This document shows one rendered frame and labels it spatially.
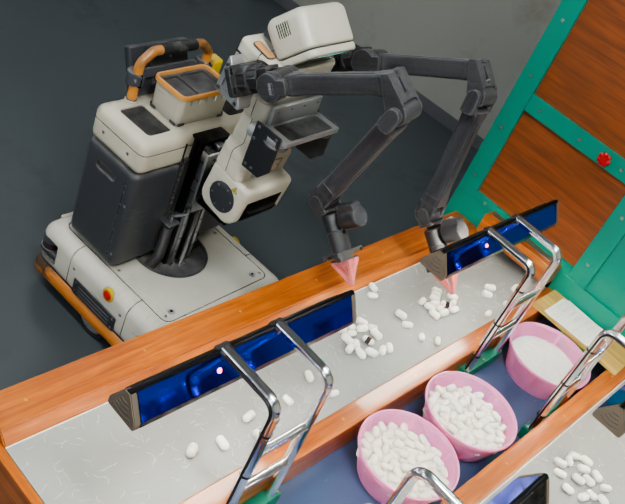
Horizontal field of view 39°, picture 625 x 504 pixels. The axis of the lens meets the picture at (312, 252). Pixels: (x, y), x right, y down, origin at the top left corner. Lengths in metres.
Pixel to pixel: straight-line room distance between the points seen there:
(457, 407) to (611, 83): 1.08
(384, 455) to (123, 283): 1.21
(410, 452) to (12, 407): 0.95
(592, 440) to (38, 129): 2.69
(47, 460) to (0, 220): 1.79
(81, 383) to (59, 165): 2.01
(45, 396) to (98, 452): 0.17
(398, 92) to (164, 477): 1.02
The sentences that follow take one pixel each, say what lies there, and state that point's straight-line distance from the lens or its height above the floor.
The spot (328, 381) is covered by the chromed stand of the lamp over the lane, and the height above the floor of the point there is 1.10.
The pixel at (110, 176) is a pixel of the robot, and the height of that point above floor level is 0.61.
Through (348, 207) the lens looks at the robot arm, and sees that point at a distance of 2.31.
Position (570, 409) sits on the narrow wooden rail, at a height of 0.76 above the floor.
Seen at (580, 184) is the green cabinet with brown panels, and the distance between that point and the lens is 2.89.
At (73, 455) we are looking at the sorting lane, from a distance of 1.93.
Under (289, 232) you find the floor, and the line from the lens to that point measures 3.96.
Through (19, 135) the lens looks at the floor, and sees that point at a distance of 4.04.
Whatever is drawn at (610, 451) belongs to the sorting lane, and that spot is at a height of 0.74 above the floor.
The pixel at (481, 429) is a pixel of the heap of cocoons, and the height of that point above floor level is 0.73.
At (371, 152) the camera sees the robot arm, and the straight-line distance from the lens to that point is 2.19.
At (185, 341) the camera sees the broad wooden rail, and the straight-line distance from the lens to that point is 2.17.
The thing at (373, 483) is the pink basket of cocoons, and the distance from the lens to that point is 2.13.
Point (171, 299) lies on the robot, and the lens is 2.99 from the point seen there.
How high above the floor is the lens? 2.29
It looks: 36 degrees down
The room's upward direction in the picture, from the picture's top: 25 degrees clockwise
